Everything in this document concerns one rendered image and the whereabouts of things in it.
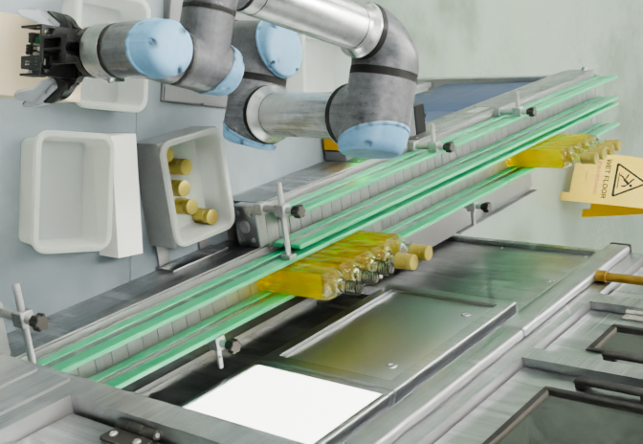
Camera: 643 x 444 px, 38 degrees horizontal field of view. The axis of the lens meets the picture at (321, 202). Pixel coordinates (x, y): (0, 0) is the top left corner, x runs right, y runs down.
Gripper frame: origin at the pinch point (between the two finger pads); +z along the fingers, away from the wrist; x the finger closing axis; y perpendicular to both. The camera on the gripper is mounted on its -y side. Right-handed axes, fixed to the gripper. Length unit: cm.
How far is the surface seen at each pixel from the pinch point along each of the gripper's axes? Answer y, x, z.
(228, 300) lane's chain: -58, 44, 13
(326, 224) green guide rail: -86, 28, 10
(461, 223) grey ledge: -152, 29, 14
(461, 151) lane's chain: -149, 8, 14
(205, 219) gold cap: -57, 27, 20
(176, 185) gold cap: -49, 20, 20
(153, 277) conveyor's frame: -45, 39, 22
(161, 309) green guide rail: -37, 43, 10
